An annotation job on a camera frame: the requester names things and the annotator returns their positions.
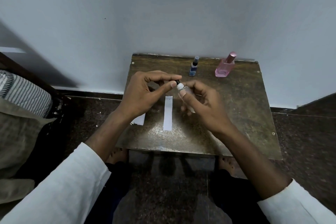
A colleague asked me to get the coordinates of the person's right hand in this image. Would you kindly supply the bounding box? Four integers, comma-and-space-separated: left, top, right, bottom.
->
178, 79, 237, 138

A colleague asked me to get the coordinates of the person's left hand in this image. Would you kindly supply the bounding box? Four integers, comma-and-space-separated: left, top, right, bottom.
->
117, 70, 183, 124

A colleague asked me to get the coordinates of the small clear glass bottle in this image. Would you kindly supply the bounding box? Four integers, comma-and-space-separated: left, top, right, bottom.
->
177, 84, 196, 113

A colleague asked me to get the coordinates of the person's left forearm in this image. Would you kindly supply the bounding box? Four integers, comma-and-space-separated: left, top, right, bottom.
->
0, 111, 135, 224

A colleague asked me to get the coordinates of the person's right forearm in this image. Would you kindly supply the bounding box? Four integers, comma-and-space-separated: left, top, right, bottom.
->
212, 126, 336, 224

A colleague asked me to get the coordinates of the long white paper strip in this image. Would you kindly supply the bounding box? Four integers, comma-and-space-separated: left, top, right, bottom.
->
163, 95, 174, 130

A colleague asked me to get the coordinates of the blue nail polish bottle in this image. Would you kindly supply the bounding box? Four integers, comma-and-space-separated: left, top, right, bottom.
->
189, 56, 200, 77

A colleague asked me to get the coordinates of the short white paper strip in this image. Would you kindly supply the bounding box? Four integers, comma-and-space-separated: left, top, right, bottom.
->
131, 113, 146, 126

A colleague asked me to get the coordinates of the pink perfume bottle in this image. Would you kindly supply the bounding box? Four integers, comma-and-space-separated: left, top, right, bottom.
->
215, 52, 237, 78

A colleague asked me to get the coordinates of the small brown low table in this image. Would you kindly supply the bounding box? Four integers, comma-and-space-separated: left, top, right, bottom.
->
115, 53, 283, 160

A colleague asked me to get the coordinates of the person's left foot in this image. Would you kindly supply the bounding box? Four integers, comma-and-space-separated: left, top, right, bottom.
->
106, 148, 130, 165

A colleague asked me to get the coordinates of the person's right leg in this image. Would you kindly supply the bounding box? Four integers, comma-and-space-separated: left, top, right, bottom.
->
209, 169, 271, 224

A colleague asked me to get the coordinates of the person's leg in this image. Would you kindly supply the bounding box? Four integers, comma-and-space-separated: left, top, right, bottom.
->
85, 162, 133, 224
209, 169, 271, 224

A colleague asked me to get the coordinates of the person's left leg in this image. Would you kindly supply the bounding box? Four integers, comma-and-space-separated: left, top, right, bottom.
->
85, 162, 133, 224

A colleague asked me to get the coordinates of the dark wooden furniture edge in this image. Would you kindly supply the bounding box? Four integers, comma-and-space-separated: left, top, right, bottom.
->
0, 52, 69, 102

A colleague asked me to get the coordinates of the striped grey white cloth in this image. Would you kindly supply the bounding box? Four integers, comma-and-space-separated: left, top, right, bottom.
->
0, 70, 54, 119

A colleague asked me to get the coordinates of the beige fabric bag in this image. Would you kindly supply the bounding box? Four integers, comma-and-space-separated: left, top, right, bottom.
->
0, 97, 58, 207

